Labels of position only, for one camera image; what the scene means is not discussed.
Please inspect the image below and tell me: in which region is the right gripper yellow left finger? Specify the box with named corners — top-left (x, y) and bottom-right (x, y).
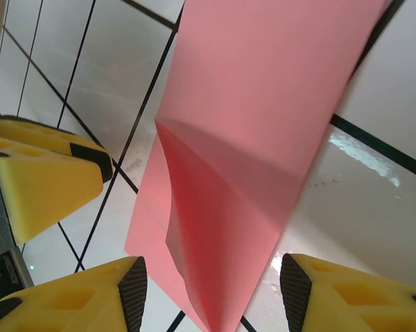
top-left (0, 255), bottom-right (149, 332)

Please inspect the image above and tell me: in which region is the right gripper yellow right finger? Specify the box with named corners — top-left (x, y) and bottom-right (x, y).
top-left (279, 252), bottom-right (416, 332)

